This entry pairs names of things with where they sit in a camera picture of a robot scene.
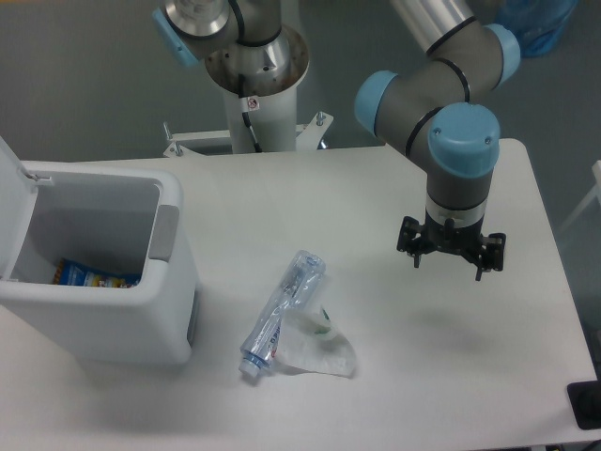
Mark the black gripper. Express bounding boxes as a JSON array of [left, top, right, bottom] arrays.
[[396, 215, 507, 281]]

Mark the crushed clear plastic bottle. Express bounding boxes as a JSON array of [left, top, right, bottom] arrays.
[[239, 250, 326, 380]]

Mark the white plastic bag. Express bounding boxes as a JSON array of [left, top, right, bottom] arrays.
[[274, 307, 357, 379]]

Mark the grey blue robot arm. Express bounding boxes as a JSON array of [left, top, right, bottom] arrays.
[[152, 1, 520, 273]]

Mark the white trash can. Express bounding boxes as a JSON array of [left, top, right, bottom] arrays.
[[1, 145, 198, 365]]

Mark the black device at edge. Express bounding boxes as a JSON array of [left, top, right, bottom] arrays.
[[567, 381, 600, 430]]

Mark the blue plastic bag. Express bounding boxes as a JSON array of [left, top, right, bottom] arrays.
[[494, 0, 578, 58]]

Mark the blue snack wrapper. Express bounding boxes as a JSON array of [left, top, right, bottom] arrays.
[[53, 258, 142, 288]]

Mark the white frame at right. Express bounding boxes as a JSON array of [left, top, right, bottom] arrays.
[[559, 160, 601, 233]]

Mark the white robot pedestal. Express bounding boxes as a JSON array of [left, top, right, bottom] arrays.
[[163, 25, 333, 157]]

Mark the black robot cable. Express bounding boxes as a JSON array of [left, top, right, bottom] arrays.
[[237, 74, 264, 154]]

